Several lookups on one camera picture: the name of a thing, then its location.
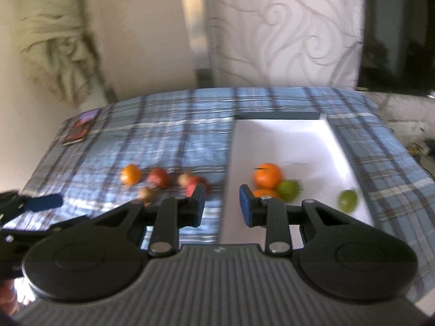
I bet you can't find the beige fringed curtain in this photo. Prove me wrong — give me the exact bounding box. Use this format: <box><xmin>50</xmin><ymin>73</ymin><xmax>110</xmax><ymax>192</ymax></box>
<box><xmin>14</xmin><ymin>0</ymin><xmax>102</xmax><ymax>106</ymax></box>

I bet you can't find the large scarred orange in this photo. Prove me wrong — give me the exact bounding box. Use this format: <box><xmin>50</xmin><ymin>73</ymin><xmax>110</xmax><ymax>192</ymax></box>
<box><xmin>253</xmin><ymin>188</ymin><xmax>280</xmax><ymax>199</ymax></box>

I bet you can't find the yellow orange citrus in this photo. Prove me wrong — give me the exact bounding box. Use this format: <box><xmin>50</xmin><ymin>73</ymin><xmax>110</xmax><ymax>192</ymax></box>
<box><xmin>120</xmin><ymin>164</ymin><xmax>142</xmax><ymax>186</ymax></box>

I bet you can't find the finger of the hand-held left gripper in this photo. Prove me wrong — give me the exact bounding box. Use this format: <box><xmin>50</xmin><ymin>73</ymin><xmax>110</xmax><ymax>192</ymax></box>
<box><xmin>0</xmin><ymin>215</ymin><xmax>92</xmax><ymax>242</ymax></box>
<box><xmin>0</xmin><ymin>191</ymin><xmax>64</xmax><ymax>226</ymax></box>

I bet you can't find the grey box with white inside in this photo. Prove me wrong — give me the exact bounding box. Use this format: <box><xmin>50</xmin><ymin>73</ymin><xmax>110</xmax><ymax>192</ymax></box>
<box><xmin>217</xmin><ymin>111</ymin><xmax>374</xmax><ymax>245</ymax></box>

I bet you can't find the light green round guava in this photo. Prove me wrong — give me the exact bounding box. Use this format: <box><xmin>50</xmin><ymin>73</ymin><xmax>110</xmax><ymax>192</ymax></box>
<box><xmin>337</xmin><ymin>189</ymin><xmax>358</xmax><ymax>213</ymax></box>

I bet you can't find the orange red apple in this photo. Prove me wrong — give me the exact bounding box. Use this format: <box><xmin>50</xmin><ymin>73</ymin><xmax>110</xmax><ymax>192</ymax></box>
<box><xmin>178</xmin><ymin>173</ymin><xmax>201</xmax><ymax>191</ymax></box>

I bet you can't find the smartphone with red picture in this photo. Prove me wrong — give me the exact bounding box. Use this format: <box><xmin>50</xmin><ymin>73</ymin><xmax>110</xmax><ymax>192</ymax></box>
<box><xmin>62</xmin><ymin>109</ymin><xmax>99</xmax><ymax>146</ymax></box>

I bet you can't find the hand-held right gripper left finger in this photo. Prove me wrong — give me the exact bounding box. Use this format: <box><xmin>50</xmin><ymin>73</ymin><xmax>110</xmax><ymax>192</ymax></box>
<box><xmin>92</xmin><ymin>184</ymin><xmax>206</xmax><ymax>258</ymax></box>

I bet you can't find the large red apple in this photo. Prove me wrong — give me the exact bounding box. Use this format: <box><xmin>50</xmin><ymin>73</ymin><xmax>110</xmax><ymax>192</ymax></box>
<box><xmin>147</xmin><ymin>168</ymin><xmax>170</xmax><ymax>190</ymax></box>

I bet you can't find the blue plaid blanket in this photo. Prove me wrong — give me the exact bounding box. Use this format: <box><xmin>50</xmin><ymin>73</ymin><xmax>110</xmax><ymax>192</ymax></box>
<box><xmin>20</xmin><ymin>86</ymin><xmax>435</xmax><ymax>299</ymax></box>

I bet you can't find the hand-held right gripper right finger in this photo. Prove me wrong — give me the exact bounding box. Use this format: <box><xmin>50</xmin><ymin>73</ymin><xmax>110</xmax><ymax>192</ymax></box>
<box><xmin>239</xmin><ymin>184</ymin><xmax>354</xmax><ymax>256</ymax></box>

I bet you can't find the tangerine with leafy stem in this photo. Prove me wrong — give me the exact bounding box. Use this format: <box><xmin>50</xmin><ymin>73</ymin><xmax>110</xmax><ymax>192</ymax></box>
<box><xmin>252</xmin><ymin>163</ymin><xmax>284</xmax><ymax>191</ymax></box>

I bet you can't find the dark green round guava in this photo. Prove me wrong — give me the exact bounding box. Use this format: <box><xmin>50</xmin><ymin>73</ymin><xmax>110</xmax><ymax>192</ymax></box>
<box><xmin>276</xmin><ymin>180</ymin><xmax>302</xmax><ymax>202</ymax></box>

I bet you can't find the brown kiwi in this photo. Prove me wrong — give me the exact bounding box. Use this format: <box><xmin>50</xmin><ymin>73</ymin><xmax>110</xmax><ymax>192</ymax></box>
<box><xmin>138</xmin><ymin>187</ymin><xmax>157</xmax><ymax>204</ymax></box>

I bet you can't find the black flat television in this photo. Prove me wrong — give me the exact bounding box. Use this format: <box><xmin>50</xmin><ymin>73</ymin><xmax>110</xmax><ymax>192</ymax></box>
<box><xmin>357</xmin><ymin>0</ymin><xmax>435</xmax><ymax>96</ymax></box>

